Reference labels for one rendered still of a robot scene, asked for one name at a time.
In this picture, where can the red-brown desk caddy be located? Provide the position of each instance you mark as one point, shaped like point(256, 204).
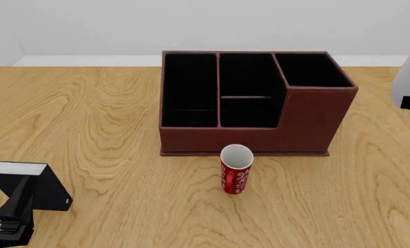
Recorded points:
point(311, 116)

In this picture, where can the red mug with white pattern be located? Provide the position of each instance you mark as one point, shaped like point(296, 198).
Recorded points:
point(240, 182)

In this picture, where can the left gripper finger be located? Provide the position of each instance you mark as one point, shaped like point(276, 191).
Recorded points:
point(17, 204)

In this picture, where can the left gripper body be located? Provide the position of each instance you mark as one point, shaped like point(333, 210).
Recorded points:
point(5, 236)

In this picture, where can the black book with white pages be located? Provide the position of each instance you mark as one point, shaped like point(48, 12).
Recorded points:
point(51, 188)

